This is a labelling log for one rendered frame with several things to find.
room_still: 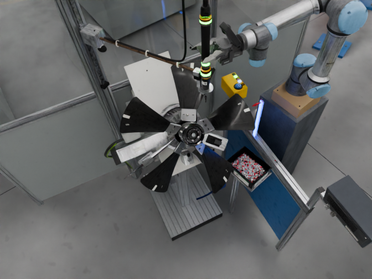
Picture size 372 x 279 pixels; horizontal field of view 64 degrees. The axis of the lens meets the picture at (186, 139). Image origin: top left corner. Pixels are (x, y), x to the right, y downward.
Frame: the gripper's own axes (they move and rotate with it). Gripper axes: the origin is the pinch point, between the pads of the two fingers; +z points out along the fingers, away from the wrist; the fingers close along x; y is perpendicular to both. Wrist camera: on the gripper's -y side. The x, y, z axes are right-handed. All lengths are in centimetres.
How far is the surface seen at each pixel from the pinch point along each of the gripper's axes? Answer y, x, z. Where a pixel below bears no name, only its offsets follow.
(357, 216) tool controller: 43, -73, -33
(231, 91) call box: 61, 24, -34
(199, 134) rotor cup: 44.9, -5.9, 3.7
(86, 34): 9, 49, 35
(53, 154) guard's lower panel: 108, 71, 89
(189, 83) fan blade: 29.9, 15.0, -1.8
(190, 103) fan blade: 36.3, 8.1, 1.3
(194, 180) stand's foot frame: 158, 26, -5
